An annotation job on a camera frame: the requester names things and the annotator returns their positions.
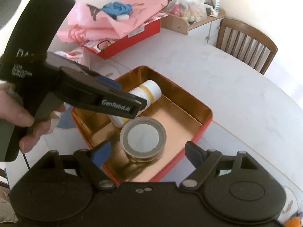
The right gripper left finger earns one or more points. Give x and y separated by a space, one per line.
91 161

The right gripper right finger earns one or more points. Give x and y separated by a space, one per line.
205 163

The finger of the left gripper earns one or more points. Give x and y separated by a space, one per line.
116 102

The person's left hand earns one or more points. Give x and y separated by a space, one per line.
14 113

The white yellow-labelled bottle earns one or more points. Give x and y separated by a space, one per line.
149 90

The orange white snack packet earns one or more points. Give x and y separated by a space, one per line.
77 55

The red gold-lined tin box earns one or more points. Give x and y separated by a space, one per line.
183 116

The large red cardboard box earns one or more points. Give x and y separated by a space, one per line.
108 48

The round clear-lid tin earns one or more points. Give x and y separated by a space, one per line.
143 139

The blue cloth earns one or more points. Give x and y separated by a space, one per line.
116 8

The white wooden side cabinet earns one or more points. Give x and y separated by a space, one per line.
206 30

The clear plastic bag of items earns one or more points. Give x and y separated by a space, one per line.
190 10

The brown wooden chair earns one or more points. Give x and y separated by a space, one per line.
247 44

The white tube on cabinet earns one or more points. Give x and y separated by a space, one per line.
216 7

